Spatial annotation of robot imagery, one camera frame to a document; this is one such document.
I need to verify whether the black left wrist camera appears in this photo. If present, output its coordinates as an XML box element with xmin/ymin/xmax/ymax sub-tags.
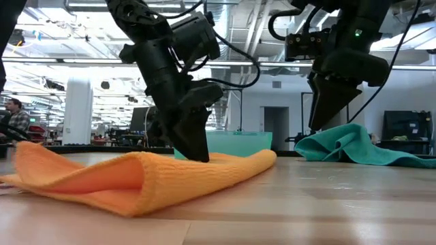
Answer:
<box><xmin>169</xmin><ymin>12</ymin><xmax>221</xmax><ymax>71</ymax></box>

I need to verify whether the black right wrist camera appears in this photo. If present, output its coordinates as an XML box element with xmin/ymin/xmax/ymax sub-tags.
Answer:
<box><xmin>285</xmin><ymin>31</ymin><xmax>333</xmax><ymax>63</ymax></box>

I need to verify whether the black equipment cart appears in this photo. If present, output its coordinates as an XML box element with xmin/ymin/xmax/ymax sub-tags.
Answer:
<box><xmin>381</xmin><ymin>110</ymin><xmax>433</xmax><ymax>154</ymax></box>

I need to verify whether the long black hanging cable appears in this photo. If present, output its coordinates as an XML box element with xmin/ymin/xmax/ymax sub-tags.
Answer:
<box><xmin>347</xmin><ymin>0</ymin><xmax>422</xmax><ymax>124</ymax></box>

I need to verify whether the teal translucent plastic basket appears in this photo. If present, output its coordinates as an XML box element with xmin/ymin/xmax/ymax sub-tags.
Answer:
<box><xmin>173</xmin><ymin>131</ymin><xmax>273</xmax><ymax>161</ymax></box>

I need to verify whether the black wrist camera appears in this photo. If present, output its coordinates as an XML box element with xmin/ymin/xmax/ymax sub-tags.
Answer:
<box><xmin>285</xmin><ymin>31</ymin><xmax>333</xmax><ymax>63</ymax></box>
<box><xmin>169</xmin><ymin>12</ymin><xmax>221</xmax><ymax>71</ymax></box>

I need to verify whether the white square pillar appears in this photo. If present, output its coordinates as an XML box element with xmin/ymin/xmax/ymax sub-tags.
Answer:
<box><xmin>62</xmin><ymin>76</ymin><xmax>94</xmax><ymax>146</ymax></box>

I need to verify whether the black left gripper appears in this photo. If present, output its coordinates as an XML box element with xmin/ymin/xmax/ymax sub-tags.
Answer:
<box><xmin>119</xmin><ymin>35</ymin><xmax>225</xmax><ymax>163</ymax></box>

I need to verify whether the silver ventilation duct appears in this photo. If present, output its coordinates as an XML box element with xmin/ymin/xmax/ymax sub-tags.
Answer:
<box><xmin>209</xmin><ymin>0</ymin><xmax>239</xmax><ymax>64</ymax></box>

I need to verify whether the orange microfiber towel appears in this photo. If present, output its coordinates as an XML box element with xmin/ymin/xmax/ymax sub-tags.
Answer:
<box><xmin>0</xmin><ymin>141</ymin><xmax>277</xmax><ymax>218</ymax></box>

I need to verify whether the teal microfiber towel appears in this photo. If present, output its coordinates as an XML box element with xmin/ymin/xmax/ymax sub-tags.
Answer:
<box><xmin>294</xmin><ymin>122</ymin><xmax>436</xmax><ymax>169</ymax></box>

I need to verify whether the black computer monitor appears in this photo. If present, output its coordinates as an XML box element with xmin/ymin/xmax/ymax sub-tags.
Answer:
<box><xmin>129</xmin><ymin>105</ymin><xmax>160</xmax><ymax>133</ymax></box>

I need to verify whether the black camera cable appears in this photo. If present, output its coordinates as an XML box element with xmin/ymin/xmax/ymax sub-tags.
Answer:
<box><xmin>190</xmin><ymin>0</ymin><xmax>262</xmax><ymax>89</ymax></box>
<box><xmin>267</xmin><ymin>7</ymin><xmax>320</xmax><ymax>42</ymax></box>

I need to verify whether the person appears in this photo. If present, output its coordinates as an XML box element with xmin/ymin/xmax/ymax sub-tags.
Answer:
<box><xmin>0</xmin><ymin>97</ymin><xmax>31</xmax><ymax>142</ymax></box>

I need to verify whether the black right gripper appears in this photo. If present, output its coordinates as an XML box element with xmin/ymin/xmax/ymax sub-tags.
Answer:
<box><xmin>307</xmin><ymin>15</ymin><xmax>390</xmax><ymax>132</ymax></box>

